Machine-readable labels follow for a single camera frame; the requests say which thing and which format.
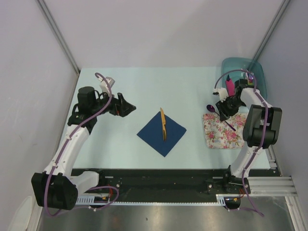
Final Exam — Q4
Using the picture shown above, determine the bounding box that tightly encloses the white slotted cable duct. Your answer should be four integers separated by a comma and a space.
77, 195, 227, 206

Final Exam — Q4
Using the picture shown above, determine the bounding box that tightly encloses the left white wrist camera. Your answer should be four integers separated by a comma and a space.
99, 77, 115, 95

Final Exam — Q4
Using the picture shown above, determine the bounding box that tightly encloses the purple cable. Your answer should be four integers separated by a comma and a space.
214, 69, 265, 217
44, 72, 120, 217

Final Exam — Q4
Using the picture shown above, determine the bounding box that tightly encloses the iridescent fork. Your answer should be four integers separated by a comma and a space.
247, 72, 254, 82

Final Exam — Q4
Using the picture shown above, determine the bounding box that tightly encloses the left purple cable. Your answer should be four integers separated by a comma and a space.
44, 72, 120, 217

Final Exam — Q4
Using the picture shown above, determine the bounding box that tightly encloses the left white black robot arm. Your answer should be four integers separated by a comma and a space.
31, 86, 136, 211

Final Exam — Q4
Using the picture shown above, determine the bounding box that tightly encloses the floral cloth mat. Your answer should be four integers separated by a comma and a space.
203, 113, 248, 149

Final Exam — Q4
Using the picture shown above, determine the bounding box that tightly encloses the dark blue paper napkin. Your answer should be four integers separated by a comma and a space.
137, 112, 187, 157

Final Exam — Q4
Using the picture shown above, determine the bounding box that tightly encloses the aluminium rail frame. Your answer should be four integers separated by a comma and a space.
38, 140, 296, 231

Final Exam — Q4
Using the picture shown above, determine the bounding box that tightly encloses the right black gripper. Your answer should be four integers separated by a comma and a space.
215, 96, 244, 122

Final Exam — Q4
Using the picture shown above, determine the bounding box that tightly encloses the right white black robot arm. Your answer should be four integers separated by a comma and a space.
216, 79, 282, 193

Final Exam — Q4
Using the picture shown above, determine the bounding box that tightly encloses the gold knife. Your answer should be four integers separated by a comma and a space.
160, 108, 167, 141

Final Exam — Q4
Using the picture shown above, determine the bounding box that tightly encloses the teal plastic bin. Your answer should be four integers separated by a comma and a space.
221, 57, 268, 98

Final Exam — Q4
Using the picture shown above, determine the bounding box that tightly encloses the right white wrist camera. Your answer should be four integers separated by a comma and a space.
213, 88, 229, 102

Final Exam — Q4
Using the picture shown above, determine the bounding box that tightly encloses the purple spoon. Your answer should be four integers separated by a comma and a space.
206, 104, 236, 131

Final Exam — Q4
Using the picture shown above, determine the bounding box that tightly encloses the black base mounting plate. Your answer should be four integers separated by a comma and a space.
93, 168, 278, 204

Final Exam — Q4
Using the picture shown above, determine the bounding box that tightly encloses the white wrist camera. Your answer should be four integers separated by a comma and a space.
213, 88, 229, 102
99, 77, 115, 95

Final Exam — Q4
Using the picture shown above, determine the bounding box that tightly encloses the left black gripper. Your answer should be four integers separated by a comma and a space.
91, 89, 135, 117

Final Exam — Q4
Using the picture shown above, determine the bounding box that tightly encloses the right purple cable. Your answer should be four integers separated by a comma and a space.
214, 69, 265, 217

